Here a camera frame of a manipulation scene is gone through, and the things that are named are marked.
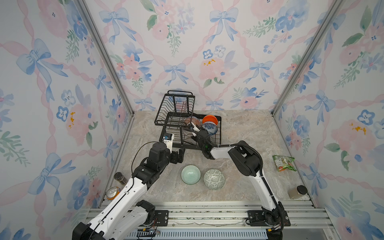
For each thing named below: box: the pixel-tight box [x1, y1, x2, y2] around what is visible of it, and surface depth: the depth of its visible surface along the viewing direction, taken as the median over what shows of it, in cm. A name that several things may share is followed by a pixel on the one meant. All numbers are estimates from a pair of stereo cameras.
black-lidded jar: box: [287, 185, 308, 200], surface depth 76 cm
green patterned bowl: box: [203, 169, 225, 190], surface depth 87 cm
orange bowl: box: [202, 114, 219, 126], surface depth 108 cm
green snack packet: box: [272, 155, 297, 172], surface depth 91 cm
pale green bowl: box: [180, 164, 202, 185], surface depth 88 cm
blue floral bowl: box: [201, 122, 218, 136], surface depth 108 cm
